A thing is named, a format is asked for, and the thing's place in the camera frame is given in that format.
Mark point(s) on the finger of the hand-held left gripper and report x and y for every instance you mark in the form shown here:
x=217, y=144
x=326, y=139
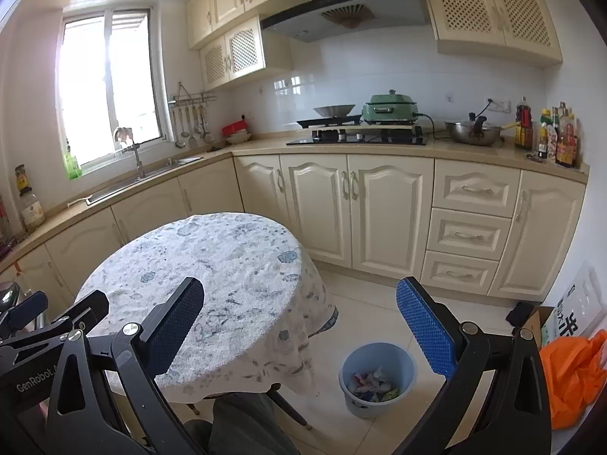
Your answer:
x=90, y=308
x=26, y=310

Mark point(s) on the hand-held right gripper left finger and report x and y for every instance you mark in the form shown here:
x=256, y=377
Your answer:
x=175, y=327

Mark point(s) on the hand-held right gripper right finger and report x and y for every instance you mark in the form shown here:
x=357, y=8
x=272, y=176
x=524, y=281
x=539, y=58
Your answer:
x=427, y=331

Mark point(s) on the heap of mixed wrappers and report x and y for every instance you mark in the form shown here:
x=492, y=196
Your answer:
x=374, y=381

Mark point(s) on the blue plastic waste bin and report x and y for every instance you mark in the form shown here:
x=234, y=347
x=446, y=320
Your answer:
x=360, y=407

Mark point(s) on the cream cabinet drawer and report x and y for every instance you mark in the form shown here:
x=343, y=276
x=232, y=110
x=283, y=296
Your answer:
x=467, y=234
x=476, y=188
x=457, y=272

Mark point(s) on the blue floral tablecloth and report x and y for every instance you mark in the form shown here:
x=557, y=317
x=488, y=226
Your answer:
x=227, y=270

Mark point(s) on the wooden table leg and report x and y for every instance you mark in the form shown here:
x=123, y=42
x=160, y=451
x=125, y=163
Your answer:
x=289, y=407
x=192, y=407

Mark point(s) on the black cloth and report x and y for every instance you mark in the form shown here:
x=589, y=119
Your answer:
x=519, y=313

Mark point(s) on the open cardboard box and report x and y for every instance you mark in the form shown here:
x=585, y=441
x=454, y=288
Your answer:
x=543, y=320

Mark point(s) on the person's trousered legs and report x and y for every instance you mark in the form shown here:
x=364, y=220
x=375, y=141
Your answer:
x=246, y=426

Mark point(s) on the green dish soap bottle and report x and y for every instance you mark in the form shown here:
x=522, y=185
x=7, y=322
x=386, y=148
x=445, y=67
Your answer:
x=72, y=166

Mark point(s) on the white rice bag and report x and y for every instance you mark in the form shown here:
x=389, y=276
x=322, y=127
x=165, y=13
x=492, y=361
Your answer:
x=574, y=303

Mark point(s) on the orange plastic bag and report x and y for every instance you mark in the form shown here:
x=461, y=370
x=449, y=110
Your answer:
x=574, y=379

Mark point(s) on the stainless steel sink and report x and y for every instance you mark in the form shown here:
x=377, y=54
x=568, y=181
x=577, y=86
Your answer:
x=156, y=168

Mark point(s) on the metal sink faucet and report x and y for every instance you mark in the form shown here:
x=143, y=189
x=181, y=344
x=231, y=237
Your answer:
x=137, y=156

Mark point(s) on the cream lower kitchen cabinets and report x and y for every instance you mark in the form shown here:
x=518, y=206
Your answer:
x=322, y=208

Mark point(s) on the cream kitchen cabinets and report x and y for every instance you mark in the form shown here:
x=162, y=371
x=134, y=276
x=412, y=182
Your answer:
x=322, y=208
x=474, y=4

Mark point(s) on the small dark dish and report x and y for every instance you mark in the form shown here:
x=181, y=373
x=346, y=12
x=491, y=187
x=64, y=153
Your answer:
x=217, y=148

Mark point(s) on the white bowl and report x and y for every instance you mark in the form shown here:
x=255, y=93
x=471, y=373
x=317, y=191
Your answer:
x=239, y=138

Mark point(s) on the row of hanging metal utensils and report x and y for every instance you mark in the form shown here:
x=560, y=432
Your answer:
x=192, y=125

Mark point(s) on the metal pan with ladle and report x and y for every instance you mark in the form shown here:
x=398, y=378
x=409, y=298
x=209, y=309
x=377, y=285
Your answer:
x=474, y=133

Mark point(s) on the black gas hob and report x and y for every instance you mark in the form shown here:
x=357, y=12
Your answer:
x=355, y=140

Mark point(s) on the red lidded container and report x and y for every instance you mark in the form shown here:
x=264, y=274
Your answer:
x=235, y=128

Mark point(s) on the kitchen window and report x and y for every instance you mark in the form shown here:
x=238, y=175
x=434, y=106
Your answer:
x=95, y=95

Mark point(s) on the green electric cooking pot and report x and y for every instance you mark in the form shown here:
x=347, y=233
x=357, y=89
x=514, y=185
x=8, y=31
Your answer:
x=391, y=109

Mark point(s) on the row of condiment bottles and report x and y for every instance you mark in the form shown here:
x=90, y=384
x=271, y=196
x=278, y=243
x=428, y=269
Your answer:
x=555, y=137

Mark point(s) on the shallow metal wok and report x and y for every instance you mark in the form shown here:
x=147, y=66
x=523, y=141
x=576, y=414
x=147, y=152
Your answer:
x=334, y=110

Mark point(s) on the cream upper kitchen cabinets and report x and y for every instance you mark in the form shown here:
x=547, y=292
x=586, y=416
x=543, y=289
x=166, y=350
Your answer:
x=474, y=4

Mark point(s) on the range hood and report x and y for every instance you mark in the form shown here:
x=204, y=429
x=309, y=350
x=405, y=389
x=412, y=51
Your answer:
x=360, y=4

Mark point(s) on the white wall outlet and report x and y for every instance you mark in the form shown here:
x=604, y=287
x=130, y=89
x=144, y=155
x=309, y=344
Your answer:
x=498, y=105

